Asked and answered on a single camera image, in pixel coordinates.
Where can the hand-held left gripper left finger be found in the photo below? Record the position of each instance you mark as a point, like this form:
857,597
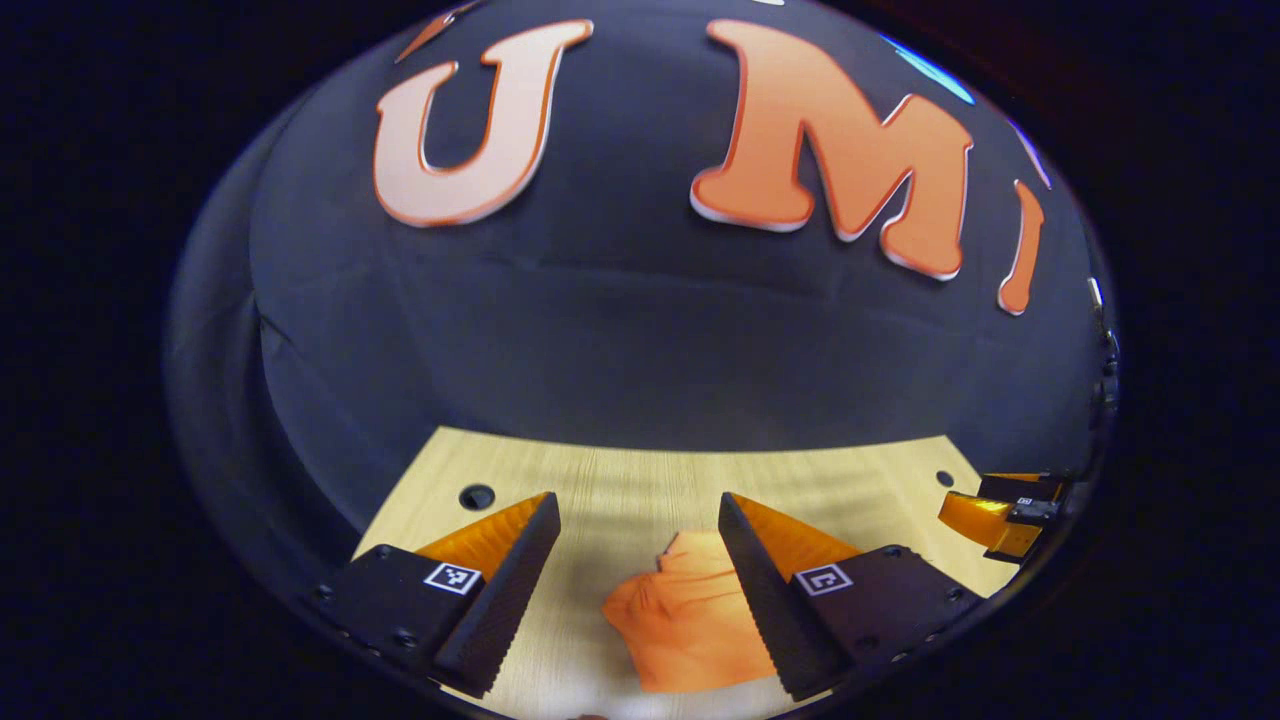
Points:
510,590

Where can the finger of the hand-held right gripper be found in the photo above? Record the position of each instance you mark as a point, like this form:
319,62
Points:
1030,489
1035,512

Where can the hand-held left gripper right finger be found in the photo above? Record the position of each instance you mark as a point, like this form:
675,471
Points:
765,610

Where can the orange T-shirt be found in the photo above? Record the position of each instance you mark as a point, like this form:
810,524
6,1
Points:
690,620

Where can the black backdrop cloth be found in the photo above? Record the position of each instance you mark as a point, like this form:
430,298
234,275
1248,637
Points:
650,350

